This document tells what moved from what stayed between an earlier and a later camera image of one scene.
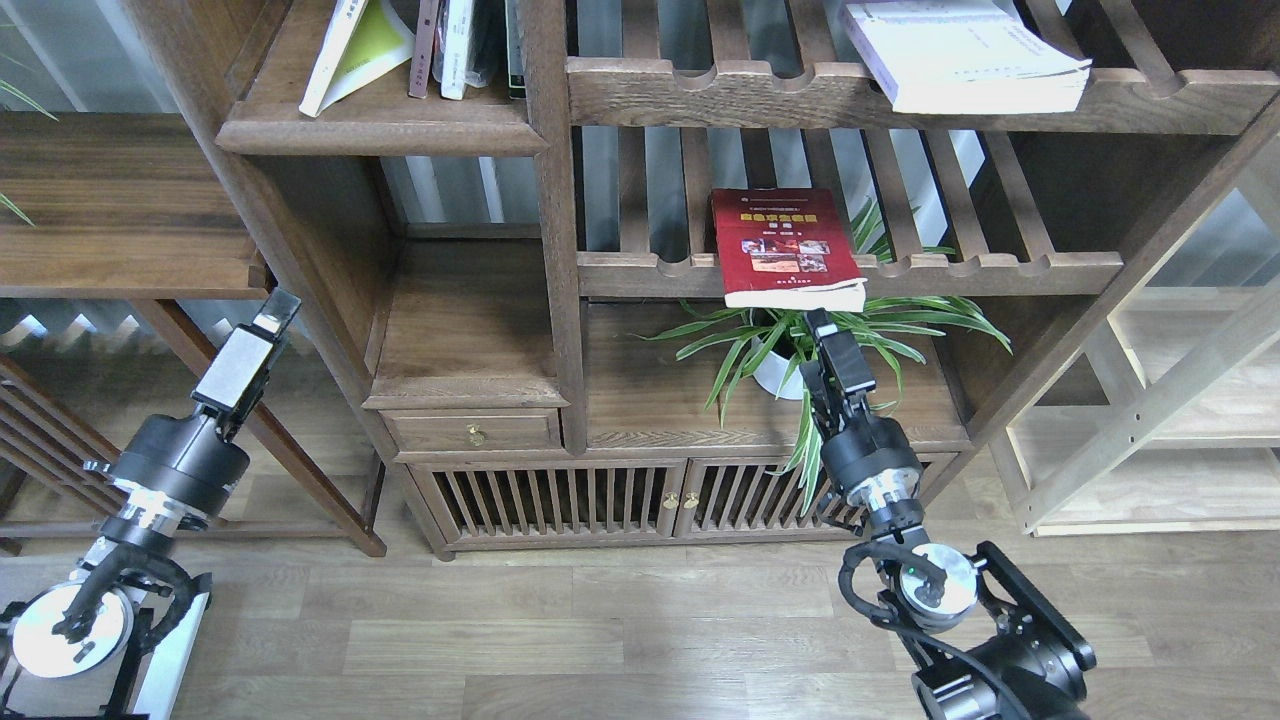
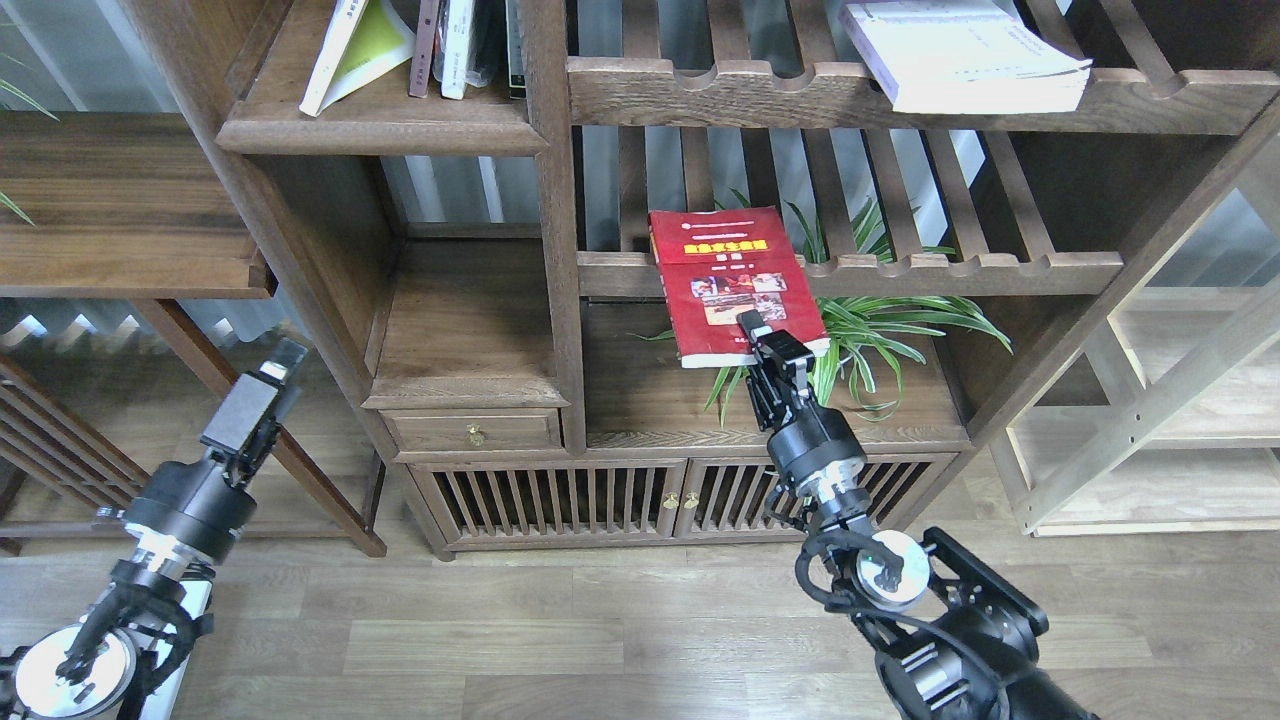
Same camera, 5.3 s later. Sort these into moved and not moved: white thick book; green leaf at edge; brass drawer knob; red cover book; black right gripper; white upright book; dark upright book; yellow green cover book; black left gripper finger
Moved: black right gripper; red cover book; black left gripper finger
Not moved: green leaf at edge; dark upright book; brass drawer knob; yellow green cover book; white upright book; white thick book
